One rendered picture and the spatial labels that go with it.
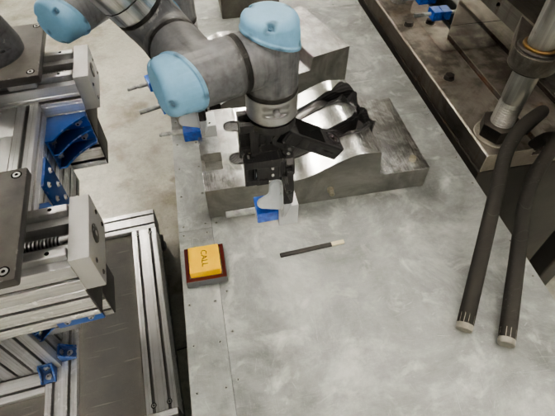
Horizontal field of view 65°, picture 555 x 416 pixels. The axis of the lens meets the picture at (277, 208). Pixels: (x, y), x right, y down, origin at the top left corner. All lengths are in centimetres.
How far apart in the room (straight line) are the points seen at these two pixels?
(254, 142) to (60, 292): 41
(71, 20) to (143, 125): 175
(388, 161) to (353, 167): 11
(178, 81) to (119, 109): 216
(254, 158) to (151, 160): 165
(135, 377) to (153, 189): 98
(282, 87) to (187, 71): 13
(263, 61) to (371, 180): 51
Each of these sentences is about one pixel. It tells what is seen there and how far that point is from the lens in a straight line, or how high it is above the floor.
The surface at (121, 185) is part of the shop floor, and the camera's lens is 224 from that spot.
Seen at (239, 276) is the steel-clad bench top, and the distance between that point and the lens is 89.
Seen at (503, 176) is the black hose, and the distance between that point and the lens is 102.
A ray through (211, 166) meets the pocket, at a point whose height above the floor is 86.
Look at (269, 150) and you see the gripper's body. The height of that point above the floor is 109.
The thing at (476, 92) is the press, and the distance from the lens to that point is 145.
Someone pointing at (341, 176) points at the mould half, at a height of 87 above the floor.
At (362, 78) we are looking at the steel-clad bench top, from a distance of 138.
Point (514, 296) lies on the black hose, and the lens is 92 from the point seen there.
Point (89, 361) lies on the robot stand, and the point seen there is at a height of 21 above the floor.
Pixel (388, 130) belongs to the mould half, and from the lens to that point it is 111.
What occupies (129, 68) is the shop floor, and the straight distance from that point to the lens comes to 299.
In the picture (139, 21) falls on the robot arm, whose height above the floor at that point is 129.
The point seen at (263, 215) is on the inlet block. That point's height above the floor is 94.
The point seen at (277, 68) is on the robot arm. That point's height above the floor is 125.
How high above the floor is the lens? 157
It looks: 51 degrees down
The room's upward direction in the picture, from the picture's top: straight up
